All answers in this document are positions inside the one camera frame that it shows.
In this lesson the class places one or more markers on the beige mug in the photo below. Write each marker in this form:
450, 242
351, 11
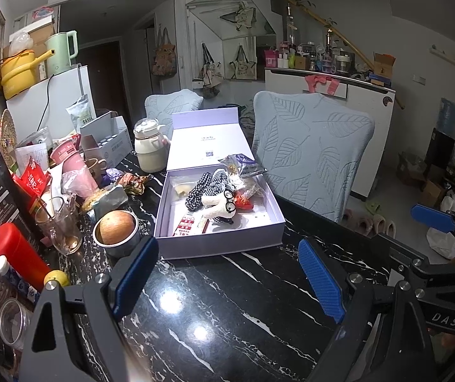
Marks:
96, 166

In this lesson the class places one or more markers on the gold brown candy packet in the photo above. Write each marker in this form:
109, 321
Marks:
134, 183

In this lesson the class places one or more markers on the lavender gift box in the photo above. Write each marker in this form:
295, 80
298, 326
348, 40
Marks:
219, 238

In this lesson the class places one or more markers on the red canister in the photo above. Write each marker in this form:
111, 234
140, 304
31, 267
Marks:
16, 252

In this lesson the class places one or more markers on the white capped bottle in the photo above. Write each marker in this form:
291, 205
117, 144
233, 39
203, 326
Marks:
2, 264

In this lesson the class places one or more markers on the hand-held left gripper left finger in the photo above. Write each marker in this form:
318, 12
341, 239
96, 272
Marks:
134, 278

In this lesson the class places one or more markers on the brown cardboard box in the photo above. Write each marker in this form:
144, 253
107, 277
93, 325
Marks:
384, 65

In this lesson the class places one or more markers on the yellow pot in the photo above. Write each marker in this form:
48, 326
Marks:
16, 75

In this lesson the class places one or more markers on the silver yellow snack packet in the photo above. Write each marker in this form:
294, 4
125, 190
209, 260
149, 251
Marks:
108, 201

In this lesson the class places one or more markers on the pink cloth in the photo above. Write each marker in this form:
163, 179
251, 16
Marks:
321, 82

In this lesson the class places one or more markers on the metal bowl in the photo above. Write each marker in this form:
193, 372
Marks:
120, 248

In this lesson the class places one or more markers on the silver purple snack bag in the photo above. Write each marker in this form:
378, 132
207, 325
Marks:
241, 165

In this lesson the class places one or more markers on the clear zip bag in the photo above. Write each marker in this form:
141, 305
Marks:
180, 190

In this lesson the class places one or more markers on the red paper packet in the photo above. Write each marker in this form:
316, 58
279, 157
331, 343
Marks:
32, 181

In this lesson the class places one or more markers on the yellow lemon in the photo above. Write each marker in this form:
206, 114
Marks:
58, 278

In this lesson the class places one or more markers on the white cabinet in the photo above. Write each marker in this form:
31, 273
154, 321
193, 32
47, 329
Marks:
370, 103

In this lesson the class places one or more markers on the blue water jug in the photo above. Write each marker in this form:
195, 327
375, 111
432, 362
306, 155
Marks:
448, 115

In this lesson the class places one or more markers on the chair with leaf cover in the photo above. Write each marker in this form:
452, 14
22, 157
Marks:
171, 105
311, 147

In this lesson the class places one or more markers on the purple wrapper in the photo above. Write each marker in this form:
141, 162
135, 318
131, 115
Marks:
113, 176

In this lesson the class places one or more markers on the clear plastic jar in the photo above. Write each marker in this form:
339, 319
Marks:
14, 320

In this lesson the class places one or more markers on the white cardboard box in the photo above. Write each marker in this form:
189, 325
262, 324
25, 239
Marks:
110, 143

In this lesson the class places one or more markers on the green white pouch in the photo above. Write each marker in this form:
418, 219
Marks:
80, 113

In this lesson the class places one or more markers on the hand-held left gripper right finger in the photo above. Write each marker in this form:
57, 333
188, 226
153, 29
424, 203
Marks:
323, 282

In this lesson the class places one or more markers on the beige slippers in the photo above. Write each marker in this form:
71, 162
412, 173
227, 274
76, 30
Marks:
370, 223

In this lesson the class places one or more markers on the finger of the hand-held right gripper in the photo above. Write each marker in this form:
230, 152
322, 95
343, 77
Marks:
402, 252
432, 217

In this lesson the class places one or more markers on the green electric kettle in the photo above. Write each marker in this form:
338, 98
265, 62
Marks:
58, 53

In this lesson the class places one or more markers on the round orange fruit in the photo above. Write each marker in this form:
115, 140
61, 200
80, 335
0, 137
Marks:
116, 227

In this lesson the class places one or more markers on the tall glass bottle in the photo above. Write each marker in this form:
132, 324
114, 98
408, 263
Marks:
291, 24

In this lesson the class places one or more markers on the woven round plate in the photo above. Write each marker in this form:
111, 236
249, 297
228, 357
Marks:
8, 135

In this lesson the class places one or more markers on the white refrigerator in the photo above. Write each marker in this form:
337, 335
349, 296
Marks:
56, 103

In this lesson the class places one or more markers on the white plastic bag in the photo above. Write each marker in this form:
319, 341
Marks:
444, 242

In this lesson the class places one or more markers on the red white packet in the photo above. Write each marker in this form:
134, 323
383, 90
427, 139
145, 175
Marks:
187, 225

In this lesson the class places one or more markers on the brown tote bag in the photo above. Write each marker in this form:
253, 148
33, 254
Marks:
164, 57

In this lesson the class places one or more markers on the pink cups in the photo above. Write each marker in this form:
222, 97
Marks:
74, 167

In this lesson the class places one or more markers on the beige tote bag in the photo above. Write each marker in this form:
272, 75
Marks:
213, 71
243, 67

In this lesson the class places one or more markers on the red snack packet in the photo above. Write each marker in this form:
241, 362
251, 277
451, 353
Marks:
245, 201

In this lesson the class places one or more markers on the glass pitcher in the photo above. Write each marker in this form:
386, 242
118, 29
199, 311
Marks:
62, 227

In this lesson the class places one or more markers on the plush doll with glasses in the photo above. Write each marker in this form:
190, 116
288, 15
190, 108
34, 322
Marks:
215, 203

